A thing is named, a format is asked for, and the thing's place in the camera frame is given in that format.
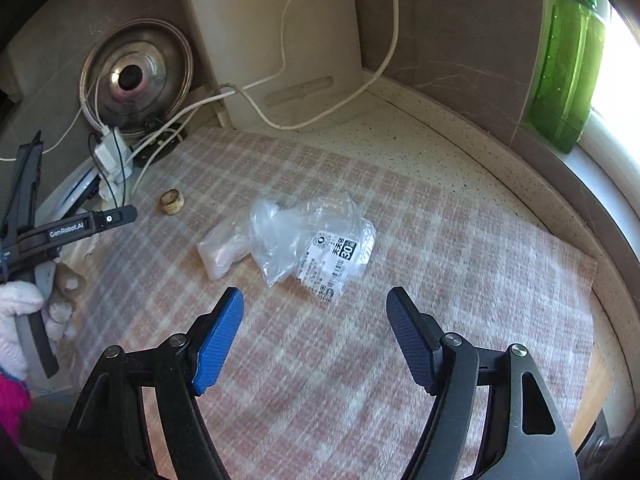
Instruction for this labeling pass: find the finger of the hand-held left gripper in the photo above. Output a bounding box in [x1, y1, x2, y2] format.
[95, 205, 138, 232]
[0, 132, 43, 241]

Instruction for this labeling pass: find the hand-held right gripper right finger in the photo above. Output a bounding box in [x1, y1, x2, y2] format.
[386, 286, 581, 480]

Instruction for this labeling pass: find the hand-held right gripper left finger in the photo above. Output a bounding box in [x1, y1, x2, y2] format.
[52, 287, 245, 480]

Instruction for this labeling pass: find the clear plastic bag with label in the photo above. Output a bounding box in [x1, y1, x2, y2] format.
[249, 191, 377, 302]

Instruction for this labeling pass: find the person's left hand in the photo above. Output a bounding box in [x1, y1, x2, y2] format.
[0, 281, 77, 380]

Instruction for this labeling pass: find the crumpled white plastic bag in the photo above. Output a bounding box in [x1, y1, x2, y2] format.
[52, 230, 108, 341]

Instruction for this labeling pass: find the white power strip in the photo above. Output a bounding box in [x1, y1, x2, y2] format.
[97, 170, 133, 201]

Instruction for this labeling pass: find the white charger plug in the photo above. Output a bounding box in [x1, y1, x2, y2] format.
[94, 127, 126, 173]

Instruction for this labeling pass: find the checked pink table mat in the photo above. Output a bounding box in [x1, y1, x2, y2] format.
[65, 125, 598, 480]

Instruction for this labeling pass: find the steel pot lid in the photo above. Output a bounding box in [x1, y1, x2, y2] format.
[80, 19, 195, 140]

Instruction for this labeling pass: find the white cutting board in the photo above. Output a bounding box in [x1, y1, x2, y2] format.
[179, 0, 366, 128]

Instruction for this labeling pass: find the green plastic bottle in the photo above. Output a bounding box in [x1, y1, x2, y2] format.
[520, 0, 608, 155]

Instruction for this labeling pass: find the black cable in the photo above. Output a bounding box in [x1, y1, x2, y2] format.
[87, 130, 133, 208]

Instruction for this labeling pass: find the small round cork ring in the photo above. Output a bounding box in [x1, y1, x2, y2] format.
[159, 188, 187, 216]

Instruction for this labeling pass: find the thin white charging cable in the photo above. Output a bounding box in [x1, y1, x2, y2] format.
[0, 72, 111, 162]

